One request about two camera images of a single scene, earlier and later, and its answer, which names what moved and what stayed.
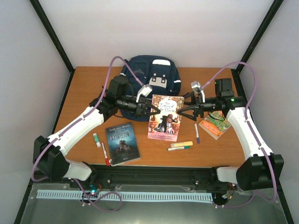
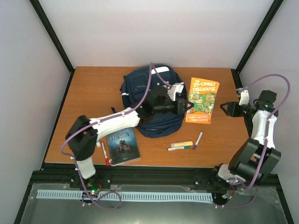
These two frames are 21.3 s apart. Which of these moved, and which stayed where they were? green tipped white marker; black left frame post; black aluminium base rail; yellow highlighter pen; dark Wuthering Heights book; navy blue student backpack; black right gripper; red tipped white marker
Moved: navy blue student backpack; black right gripper
Stayed: dark Wuthering Heights book; black aluminium base rail; yellow highlighter pen; red tipped white marker; green tipped white marker; black left frame post
